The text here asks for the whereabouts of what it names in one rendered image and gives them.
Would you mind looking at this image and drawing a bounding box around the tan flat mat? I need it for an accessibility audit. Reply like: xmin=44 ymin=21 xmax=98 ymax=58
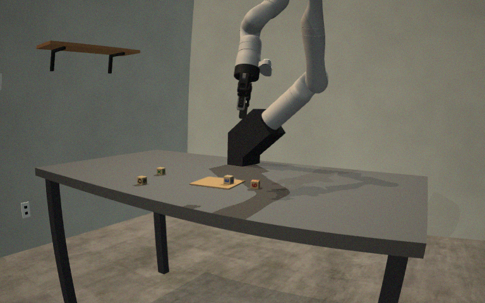
xmin=189 ymin=177 xmax=246 ymax=189

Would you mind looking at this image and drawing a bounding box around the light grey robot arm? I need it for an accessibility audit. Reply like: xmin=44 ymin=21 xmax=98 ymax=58
xmin=236 ymin=0 xmax=328 ymax=130

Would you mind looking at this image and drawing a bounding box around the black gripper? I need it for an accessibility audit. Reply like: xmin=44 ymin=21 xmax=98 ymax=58
xmin=234 ymin=64 xmax=260 ymax=119

